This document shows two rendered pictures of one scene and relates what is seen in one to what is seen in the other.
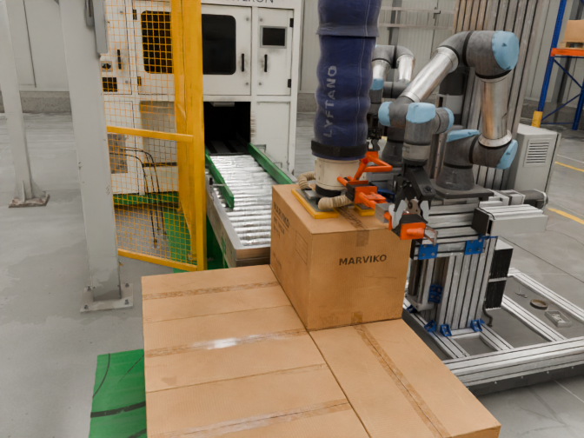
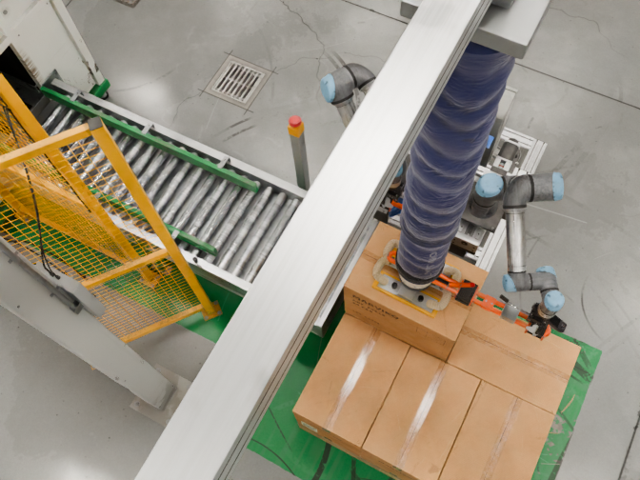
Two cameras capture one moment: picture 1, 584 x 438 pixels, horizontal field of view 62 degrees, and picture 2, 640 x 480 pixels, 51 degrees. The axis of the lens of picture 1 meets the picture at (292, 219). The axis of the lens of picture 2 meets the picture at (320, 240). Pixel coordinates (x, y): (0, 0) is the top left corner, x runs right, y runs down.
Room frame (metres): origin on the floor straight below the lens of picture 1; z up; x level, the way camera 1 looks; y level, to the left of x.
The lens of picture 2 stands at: (1.32, 0.88, 4.02)
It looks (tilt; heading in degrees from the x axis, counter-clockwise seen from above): 66 degrees down; 322
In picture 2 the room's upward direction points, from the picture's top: 7 degrees counter-clockwise
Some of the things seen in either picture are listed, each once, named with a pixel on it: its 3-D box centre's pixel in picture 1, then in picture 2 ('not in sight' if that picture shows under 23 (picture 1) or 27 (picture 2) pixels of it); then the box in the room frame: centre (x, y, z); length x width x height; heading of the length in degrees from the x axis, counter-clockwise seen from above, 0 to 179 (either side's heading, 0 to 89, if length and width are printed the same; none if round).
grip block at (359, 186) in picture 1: (361, 191); (466, 292); (1.70, -0.25, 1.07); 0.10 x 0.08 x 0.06; 106
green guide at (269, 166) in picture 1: (275, 168); (149, 132); (3.82, 0.15, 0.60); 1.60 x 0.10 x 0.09; 18
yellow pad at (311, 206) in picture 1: (313, 198); (407, 292); (1.91, -0.09, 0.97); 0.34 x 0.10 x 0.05; 16
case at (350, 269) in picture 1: (332, 247); (412, 292); (1.93, -0.18, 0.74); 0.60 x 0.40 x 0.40; 17
